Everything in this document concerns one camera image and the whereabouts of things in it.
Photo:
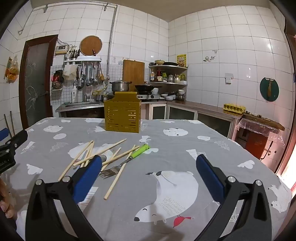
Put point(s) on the yellow plastic bag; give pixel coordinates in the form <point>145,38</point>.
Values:
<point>12,70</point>

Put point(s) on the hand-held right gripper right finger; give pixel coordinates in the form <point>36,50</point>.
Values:
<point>209,178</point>

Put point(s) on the wall utensil rack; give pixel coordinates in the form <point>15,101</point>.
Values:
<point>82,60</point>

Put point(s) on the knife holder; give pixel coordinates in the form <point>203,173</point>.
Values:
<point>74,53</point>

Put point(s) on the gas stove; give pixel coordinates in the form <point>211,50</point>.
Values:
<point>150,96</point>

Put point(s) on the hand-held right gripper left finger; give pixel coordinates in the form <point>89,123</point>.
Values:
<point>89,176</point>

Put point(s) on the steel cooking pot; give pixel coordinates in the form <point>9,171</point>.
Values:
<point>120,87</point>

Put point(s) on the yellow wall device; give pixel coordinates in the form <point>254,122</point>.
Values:
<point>61,50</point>

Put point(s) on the grey bear print tablecloth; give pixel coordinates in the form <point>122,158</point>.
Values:
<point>161,150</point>

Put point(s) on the small metal pot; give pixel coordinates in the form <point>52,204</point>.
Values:
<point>99,97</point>

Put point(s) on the clear plastic sheet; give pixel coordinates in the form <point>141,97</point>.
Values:
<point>275,133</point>

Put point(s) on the long wooden board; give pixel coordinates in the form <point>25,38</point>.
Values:
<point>263,120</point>

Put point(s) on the yellow wall poster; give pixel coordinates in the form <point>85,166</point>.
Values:
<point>181,60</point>

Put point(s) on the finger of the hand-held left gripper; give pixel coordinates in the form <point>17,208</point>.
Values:
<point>3,134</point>
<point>17,138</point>

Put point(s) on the green round board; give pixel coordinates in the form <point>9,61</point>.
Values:
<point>263,90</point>

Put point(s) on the white soap bottle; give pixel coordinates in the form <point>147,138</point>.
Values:
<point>74,95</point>

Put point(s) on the black wok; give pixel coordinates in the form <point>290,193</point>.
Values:
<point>146,88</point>

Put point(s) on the metal sink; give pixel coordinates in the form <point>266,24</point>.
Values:
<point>78,107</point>

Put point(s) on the wooden chopstick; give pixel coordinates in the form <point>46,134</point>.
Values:
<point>114,155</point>
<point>120,172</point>
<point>89,151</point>
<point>76,160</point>
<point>90,155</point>
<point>127,152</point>
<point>111,146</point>

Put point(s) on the round wooden board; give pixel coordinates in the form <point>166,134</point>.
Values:
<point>91,45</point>

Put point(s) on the stack of white dishes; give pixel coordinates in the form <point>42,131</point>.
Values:
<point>172,96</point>

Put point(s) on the red and black hanging item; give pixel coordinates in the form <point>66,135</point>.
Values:
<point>57,80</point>

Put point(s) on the metal corner shelf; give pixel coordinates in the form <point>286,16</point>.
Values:
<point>168,67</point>

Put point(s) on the wooden cutting board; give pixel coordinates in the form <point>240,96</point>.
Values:
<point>133,74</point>

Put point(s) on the row of hanging ladles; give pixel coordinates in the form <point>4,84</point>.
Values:
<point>90,76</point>

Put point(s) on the brown frosted glass door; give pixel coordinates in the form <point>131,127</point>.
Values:
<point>37,81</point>

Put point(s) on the person's left hand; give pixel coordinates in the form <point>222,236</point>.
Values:
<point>7,201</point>

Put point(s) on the metal faucet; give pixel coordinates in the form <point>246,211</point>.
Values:
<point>86,92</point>

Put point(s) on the yellow plastic utensil holder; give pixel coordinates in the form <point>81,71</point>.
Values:
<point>122,113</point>

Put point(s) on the grey wall pipe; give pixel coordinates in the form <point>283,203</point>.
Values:
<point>111,34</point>

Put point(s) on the black pan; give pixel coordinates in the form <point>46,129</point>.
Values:
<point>171,63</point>

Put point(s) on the red cabinet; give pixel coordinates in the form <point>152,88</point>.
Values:
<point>255,142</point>

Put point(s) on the white wall socket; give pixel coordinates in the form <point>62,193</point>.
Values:
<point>229,78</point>

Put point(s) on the row of condiment bottles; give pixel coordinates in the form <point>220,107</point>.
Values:
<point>166,77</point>

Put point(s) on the beige bowl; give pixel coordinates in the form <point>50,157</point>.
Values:
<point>159,62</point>

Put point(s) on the yellow egg carton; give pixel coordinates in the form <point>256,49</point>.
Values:
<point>234,108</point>

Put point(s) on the white hanging cloth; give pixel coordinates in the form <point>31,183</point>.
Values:
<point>69,71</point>

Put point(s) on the kitchen counter cabinets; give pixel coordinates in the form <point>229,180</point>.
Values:
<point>185,112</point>

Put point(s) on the wooden stick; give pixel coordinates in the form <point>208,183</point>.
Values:
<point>7,126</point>
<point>12,124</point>

